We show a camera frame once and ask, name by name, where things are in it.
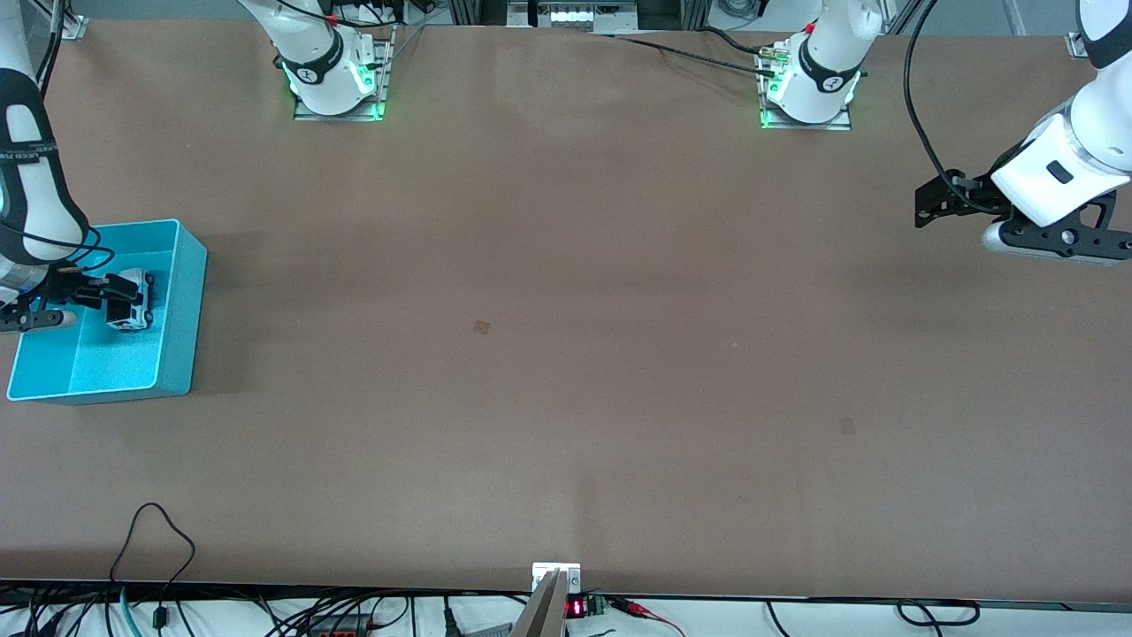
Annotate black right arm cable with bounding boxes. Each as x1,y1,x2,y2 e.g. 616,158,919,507
0,0,117,272

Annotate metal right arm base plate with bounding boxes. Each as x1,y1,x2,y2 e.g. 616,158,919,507
294,27,395,122

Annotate aluminium frame with light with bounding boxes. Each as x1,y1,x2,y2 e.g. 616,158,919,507
449,0,714,35

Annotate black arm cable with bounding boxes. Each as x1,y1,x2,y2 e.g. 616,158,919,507
903,0,987,213
0,0,117,272

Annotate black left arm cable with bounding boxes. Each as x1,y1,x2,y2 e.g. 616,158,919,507
903,0,987,213

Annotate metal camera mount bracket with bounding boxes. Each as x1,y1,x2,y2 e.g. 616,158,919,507
511,562,583,637

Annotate short black base cable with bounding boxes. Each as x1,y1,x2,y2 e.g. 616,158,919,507
699,27,772,54

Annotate thin black looped cable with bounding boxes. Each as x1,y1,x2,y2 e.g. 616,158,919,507
110,503,196,629

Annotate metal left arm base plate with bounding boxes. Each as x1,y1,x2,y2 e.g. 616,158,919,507
759,44,853,132

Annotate turquoise plastic bin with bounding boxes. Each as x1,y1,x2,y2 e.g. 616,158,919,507
7,219,209,406

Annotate long black base cable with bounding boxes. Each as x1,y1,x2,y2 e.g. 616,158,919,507
610,34,779,76

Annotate white jeep toy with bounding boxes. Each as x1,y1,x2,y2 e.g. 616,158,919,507
106,268,157,334

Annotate black coiled cable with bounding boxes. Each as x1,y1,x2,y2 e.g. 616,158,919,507
897,599,982,628

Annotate red clip lead wires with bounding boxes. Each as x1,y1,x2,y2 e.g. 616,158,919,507
608,596,687,637

